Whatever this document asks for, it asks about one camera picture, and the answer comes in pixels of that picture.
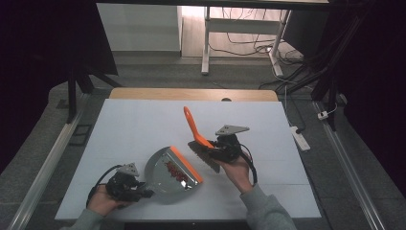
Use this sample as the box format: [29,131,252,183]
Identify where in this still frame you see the tangle of floor cables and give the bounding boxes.
[209,7,307,91]

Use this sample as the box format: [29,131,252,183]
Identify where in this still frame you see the white desk frame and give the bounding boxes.
[200,5,292,78]

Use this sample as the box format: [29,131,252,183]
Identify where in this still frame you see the person's left hand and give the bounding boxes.
[86,184,130,219]

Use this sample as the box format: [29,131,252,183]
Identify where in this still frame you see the wooden table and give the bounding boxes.
[108,87,280,103]

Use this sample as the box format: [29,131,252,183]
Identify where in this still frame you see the white power strip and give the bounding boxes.
[289,126,311,152]

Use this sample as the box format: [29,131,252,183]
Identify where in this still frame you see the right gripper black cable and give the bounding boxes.
[238,143,259,187]

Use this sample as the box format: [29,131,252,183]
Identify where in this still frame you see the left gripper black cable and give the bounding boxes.
[85,164,124,206]

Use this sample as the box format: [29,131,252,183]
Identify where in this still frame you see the aluminium floor rail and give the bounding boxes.
[7,93,92,230]
[312,101,386,230]

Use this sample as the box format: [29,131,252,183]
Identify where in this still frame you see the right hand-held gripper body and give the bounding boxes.
[211,124,251,163]

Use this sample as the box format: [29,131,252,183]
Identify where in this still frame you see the black metal stand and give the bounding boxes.
[276,12,362,132]
[64,62,124,125]

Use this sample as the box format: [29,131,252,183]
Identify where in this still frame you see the orange-handled brush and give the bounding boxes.
[183,105,222,174]

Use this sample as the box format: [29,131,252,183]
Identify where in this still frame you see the grey dustpan with orange edge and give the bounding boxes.
[144,145,205,204]

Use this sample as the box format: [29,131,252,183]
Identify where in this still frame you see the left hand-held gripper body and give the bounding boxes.
[104,162,146,203]

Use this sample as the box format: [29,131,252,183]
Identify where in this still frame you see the white cabinet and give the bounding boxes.
[96,3,184,53]

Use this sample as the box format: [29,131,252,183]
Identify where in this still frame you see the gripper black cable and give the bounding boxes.
[85,164,124,206]
[238,143,259,187]

